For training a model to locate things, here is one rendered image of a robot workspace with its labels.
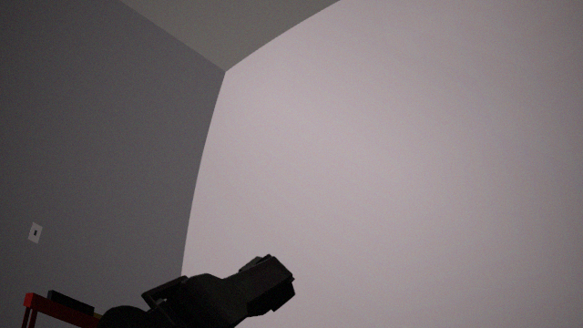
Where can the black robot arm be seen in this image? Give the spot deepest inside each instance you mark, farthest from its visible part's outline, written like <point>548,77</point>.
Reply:
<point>206,301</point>

